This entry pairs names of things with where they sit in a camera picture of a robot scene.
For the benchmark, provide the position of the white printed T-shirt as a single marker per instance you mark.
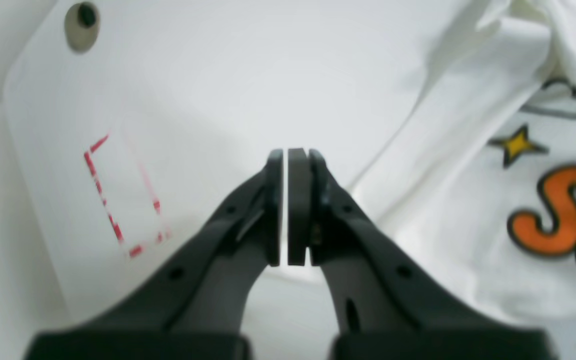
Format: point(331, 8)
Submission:
point(455, 131)

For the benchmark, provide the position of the red tape rectangle marking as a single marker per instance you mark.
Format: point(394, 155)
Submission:
point(128, 196)

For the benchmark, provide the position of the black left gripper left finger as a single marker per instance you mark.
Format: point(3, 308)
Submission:
point(192, 307)

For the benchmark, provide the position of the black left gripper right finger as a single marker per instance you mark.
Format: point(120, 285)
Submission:
point(387, 307)

